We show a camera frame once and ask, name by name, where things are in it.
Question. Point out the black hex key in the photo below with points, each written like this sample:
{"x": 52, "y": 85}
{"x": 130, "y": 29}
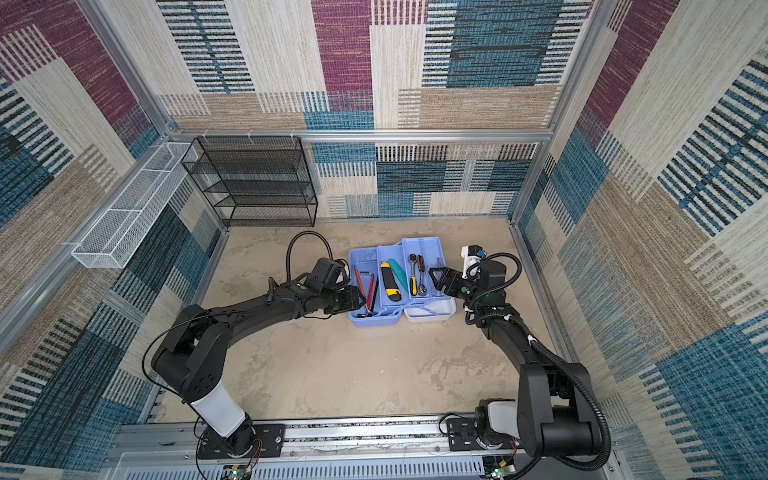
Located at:
{"x": 361, "y": 315}

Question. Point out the white and blue toolbox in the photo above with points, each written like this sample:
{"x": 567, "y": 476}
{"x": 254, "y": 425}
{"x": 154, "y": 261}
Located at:
{"x": 430, "y": 308}

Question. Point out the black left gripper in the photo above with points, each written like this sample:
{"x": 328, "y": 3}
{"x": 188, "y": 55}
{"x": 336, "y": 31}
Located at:
{"x": 352, "y": 295}

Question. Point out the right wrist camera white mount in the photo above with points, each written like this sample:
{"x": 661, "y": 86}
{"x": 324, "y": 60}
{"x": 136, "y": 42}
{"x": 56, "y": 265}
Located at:
{"x": 471, "y": 255}

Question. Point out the red hex key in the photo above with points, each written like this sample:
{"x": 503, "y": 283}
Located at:
{"x": 360, "y": 285}

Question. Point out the black yellow utility knife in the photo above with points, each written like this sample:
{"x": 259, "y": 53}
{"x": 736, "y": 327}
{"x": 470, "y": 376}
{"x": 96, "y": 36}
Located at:
{"x": 391, "y": 286}

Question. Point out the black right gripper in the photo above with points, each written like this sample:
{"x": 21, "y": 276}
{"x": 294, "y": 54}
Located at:
{"x": 452, "y": 275}

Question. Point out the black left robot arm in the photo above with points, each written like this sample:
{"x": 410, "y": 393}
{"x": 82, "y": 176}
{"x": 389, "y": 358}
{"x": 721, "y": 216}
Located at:
{"x": 190, "y": 355}

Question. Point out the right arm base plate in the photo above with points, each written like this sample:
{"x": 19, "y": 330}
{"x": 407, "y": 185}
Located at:
{"x": 466, "y": 434}

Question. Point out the white wire mesh basket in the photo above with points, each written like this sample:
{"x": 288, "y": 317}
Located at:
{"x": 116, "y": 236}

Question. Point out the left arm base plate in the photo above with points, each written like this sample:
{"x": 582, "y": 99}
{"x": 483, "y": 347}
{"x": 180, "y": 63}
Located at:
{"x": 246, "y": 443}

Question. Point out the teal utility knife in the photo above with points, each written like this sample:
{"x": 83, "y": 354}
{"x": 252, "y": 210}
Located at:
{"x": 399, "y": 274}

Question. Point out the red black handle ratchet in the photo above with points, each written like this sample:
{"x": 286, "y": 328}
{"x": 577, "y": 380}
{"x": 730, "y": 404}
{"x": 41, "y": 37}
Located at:
{"x": 422, "y": 288}

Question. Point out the black wire shelf rack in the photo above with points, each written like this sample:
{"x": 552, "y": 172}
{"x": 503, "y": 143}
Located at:
{"x": 254, "y": 181}

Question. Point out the aluminium front rail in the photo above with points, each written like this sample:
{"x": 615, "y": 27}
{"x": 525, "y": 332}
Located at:
{"x": 308, "y": 439}

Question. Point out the yellow black handle ratchet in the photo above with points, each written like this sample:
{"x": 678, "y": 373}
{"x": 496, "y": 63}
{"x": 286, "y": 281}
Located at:
{"x": 413, "y": 280}

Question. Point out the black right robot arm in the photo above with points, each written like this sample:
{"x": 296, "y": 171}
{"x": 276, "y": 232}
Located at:
{"x": 556, "y": 414}

